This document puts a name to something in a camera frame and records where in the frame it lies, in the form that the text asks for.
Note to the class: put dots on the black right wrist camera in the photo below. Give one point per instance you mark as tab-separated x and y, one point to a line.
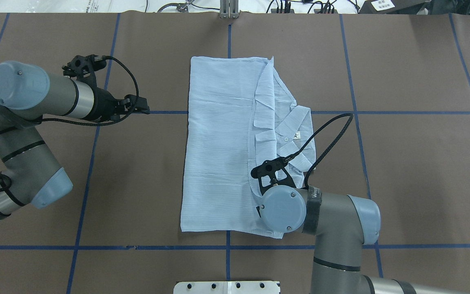
269	168

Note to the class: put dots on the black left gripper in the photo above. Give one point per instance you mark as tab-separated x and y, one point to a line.
105	105

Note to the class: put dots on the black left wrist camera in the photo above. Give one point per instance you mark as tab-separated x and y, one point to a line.
83	68

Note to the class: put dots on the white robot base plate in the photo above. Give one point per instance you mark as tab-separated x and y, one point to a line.
227	287

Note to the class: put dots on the light blue button shirt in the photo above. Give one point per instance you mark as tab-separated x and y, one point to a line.
240	113

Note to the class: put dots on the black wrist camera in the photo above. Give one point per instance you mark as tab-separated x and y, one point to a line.
83	68
269	168

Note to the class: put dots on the grey aluminium frame post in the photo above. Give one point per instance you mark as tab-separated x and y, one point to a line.
229	9

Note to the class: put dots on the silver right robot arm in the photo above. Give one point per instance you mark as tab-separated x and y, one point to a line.
342	225

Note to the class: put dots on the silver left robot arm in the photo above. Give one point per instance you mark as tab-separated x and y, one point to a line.
29	96

